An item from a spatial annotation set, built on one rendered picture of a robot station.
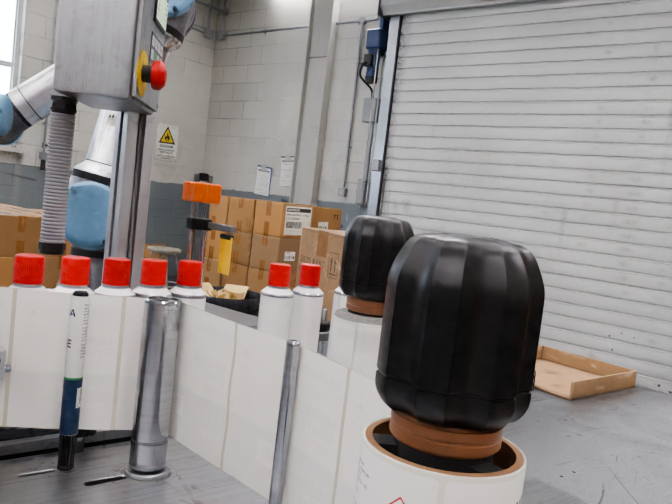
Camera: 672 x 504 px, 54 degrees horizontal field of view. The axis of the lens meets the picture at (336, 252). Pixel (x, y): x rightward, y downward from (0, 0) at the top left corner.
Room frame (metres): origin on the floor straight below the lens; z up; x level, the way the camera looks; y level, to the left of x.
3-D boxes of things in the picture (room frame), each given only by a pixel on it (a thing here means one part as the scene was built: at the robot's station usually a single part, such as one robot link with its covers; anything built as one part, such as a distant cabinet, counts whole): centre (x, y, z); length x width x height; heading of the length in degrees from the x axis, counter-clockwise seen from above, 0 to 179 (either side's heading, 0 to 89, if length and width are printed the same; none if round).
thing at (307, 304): (1.05, 0.04, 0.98); 0.05 x 0.05 x 0.20
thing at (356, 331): (0.75, -0.05, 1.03); 0.09 x 0.09 x 0.30
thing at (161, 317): (0.67, 0.17, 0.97); 0.05 x 0.05 x 0.19
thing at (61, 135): (0.88, 0.38, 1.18); 0.04 x 0.04 x 0.21
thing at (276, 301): (1.00, 0.08, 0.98); 0.05 x 0.05 x 0.20
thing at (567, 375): (1.56, -0.56, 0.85); 0.30 x 0.26 x 0.04; 131
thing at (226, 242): (0.96, 0.16, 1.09); 0.03 x 0.01 x 0.06; 41
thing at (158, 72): (0.86, 0.26, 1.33); 0.04 x 0.03 x 0.04; 6
